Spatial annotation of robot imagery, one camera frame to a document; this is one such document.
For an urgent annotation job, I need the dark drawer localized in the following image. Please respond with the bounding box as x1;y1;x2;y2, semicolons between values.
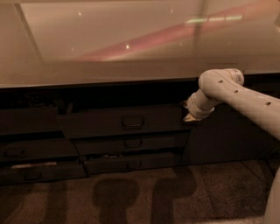
0;161;87;186
57;104;185;138
0;107;60;136
0;138;78;162
84;152;180;175
73;132;188;155

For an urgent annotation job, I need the glossy grey counter top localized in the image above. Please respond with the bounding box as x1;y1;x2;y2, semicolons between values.
0;0;280;88

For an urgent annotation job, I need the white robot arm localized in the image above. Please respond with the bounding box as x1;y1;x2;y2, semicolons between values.
183;68;280;140

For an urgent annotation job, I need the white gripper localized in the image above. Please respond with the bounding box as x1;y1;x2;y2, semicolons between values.
181;89;221;123

